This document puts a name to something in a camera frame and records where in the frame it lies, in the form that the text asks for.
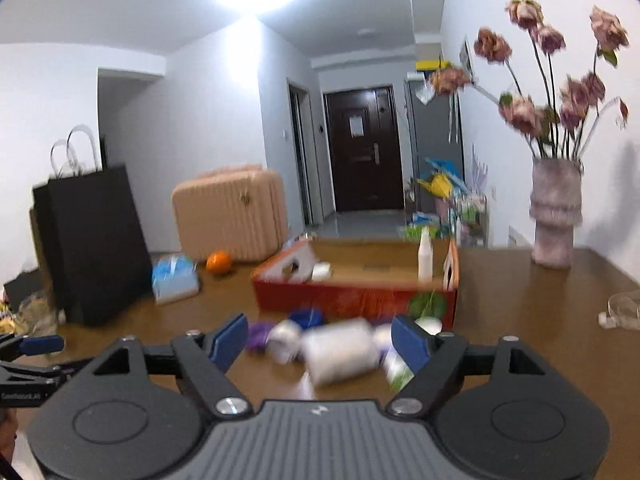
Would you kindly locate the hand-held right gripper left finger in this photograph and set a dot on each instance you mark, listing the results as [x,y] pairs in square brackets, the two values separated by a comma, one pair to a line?
[231,340]

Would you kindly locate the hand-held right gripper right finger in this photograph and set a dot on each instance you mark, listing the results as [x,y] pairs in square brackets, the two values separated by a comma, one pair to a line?
[410,342]

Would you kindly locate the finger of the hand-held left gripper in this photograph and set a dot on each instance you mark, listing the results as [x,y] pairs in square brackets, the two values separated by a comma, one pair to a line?
[45,370]
[42,345]

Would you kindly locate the green label bottle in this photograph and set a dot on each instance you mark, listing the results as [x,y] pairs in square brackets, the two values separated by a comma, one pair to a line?
[397,372]

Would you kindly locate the green plastic bottle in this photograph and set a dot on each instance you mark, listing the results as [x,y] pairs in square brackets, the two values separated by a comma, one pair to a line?
[427,306]

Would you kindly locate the silver lid jar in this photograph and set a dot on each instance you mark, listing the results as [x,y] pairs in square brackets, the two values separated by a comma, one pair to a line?
[284,342]

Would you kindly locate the white cylindrical jar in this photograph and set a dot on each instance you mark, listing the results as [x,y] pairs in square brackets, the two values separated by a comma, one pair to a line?
[340,352]

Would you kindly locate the red cardboard box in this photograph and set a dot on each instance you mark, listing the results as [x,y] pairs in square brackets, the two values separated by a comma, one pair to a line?
[350,305]

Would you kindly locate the crumpled plastic bag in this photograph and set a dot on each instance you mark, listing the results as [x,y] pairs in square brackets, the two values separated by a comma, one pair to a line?
[30,315]

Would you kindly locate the orange fruit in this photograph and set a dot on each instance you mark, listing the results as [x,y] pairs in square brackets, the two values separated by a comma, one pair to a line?
[219,263]

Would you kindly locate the blue plastic packet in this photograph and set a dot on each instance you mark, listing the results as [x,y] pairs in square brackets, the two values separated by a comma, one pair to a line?
[175,280]

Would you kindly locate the white plastic bottle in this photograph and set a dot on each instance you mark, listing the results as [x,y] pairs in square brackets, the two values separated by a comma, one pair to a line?
[425,257]

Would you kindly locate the black paper bag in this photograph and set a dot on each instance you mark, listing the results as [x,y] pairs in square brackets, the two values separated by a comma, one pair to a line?
[90,240]

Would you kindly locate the pink hard suitcase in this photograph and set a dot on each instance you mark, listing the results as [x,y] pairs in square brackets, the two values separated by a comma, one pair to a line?
[230,215]

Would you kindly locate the cluttered storage rack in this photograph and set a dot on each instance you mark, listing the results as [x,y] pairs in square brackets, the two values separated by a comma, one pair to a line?
[450,200]

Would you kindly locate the dark brown entrance door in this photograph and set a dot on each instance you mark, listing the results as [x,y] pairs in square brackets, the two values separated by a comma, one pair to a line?
[364,155]

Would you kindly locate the pale pink ribbed vase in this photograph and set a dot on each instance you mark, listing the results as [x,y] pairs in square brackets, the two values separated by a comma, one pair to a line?
[556,215]

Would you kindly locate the grey tall cabinet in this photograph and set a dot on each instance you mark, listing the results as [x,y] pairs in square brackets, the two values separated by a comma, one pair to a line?
[435,130]

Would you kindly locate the dried pink flowers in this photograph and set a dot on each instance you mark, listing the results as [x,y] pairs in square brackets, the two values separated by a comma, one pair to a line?
[525,110]

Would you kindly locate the yellow box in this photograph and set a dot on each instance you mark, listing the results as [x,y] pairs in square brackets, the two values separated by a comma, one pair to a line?
[431,57]

